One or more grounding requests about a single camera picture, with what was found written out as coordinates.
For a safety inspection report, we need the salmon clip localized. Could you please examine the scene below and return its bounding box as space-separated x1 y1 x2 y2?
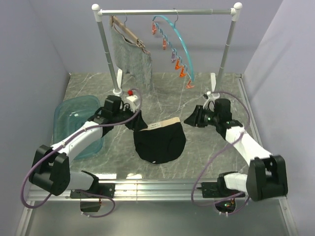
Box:
152 22 157 35
162 38 167 50

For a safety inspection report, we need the teal plastic basin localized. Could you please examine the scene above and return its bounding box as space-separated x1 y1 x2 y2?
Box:
53 95 105 161

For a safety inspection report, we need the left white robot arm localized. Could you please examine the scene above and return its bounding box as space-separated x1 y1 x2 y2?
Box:
28 95 147 198

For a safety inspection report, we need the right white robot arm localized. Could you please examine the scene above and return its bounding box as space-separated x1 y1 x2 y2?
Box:
184 98 288 201

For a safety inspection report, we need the grey knitted garment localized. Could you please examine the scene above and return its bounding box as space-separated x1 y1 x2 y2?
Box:
111 26 153 90

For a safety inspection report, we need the white and silver clothes rack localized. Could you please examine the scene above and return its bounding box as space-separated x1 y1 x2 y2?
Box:
92 2 243 96

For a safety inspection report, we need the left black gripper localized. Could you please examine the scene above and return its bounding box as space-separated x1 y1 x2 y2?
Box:
113 103 148 131

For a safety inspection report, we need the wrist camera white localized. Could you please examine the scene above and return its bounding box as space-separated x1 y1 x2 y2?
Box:
203 91 220 109
126 90 141 112

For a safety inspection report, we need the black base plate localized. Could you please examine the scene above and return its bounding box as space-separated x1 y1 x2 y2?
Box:
70 183 115 214
196 182 246 214

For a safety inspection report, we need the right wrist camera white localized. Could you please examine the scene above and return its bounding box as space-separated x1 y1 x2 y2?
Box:
203 91 220 109

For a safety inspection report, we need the orange clip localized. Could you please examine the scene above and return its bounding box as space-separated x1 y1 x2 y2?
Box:
175 59 183 70
179 67 187 78

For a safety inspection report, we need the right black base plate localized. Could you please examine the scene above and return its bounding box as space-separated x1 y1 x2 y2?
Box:
196 182 246 214

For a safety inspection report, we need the aluminium mounting rail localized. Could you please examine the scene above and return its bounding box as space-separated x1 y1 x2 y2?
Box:
16 179 298 236

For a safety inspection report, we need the purple plastic clip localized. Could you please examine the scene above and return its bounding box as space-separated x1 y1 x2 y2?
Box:
171 49 177 63

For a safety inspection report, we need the black underwear beige waistband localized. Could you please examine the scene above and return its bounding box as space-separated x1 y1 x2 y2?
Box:
133 117 186 165

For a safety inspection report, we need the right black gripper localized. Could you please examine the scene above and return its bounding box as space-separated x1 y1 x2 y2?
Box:
184 105 220 128

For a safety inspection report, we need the teal clip hanger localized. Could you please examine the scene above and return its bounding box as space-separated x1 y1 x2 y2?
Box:
152 8 195 82

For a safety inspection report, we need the wooden clothes hanger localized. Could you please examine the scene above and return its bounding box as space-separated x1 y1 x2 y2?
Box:
109 16 150 54

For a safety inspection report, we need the salmon clip far left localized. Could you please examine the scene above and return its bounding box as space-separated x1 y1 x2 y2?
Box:
152 22 157 35

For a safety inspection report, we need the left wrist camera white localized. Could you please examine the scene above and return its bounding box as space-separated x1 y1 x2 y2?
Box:
126 90 141 112

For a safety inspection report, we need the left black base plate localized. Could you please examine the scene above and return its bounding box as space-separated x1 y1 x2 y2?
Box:
70 183 115 214

